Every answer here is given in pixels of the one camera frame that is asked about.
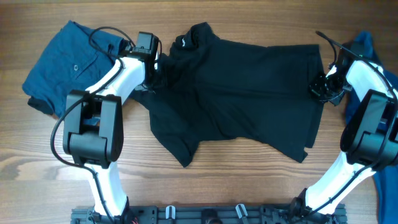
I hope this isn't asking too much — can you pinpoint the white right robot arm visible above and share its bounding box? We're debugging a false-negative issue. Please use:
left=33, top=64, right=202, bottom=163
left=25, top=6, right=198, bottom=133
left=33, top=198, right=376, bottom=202
left=288, top=40, right=397, bottom=223

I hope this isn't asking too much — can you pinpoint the blue polo shirt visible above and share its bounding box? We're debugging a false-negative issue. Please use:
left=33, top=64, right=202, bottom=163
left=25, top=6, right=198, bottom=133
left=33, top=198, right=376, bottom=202
left=343, top=30, right=398, bottom=224

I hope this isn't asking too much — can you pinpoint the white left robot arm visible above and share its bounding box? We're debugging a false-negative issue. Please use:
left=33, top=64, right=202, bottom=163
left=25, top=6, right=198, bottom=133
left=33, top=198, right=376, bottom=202
left=60, top=32, right=162, bottom=223

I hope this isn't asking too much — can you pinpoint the folded navy blue shirt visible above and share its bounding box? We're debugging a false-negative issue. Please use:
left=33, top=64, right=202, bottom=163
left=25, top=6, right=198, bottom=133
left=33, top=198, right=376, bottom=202
left=22, top=21, right=127, bottom=117

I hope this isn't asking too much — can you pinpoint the black t-shirt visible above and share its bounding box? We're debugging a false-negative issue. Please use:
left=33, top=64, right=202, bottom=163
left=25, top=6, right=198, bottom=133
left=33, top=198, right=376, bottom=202
left=132, top=22, right=323, bottom=166

